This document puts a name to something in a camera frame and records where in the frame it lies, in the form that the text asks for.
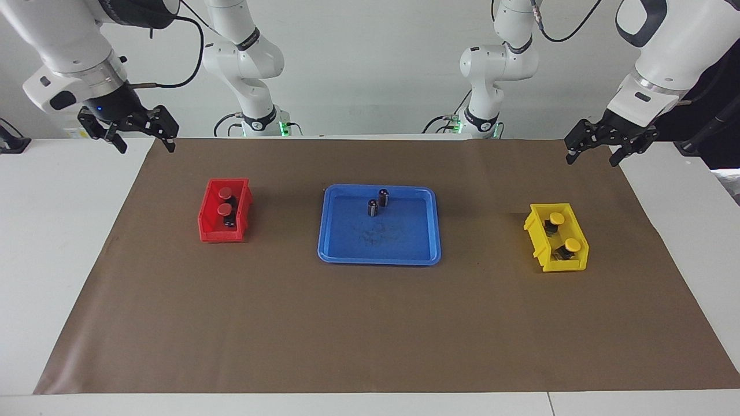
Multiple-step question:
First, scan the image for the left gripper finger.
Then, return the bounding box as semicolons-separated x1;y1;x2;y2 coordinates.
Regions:
564;120;588;165
608;141;640;169

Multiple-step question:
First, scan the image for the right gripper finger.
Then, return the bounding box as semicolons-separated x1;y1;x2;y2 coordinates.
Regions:
102;131;129;155
151;106;179;154

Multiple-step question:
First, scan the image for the blue plastic tray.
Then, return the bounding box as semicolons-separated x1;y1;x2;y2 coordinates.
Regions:
317;184;442;266

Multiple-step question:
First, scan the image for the dark panel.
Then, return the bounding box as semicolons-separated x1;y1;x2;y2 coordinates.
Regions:
656;55;740;169

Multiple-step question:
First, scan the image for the black desk clamp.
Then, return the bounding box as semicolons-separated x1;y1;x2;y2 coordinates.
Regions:
0;118;31;154

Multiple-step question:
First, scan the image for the grey metallic object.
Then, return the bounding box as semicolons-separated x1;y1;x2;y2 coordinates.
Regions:
710;168;740;206

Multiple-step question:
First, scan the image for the red plastic bin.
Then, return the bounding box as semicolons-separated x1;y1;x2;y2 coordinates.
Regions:
198;177;254;243

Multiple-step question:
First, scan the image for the yellow plastic bin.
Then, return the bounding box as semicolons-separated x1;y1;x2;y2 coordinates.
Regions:
523;202;590;273

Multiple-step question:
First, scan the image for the brown paper mat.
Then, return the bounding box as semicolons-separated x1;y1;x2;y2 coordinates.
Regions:
33;137;740;395

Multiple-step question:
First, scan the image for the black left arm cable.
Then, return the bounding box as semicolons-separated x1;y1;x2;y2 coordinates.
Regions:
531;0;603;43

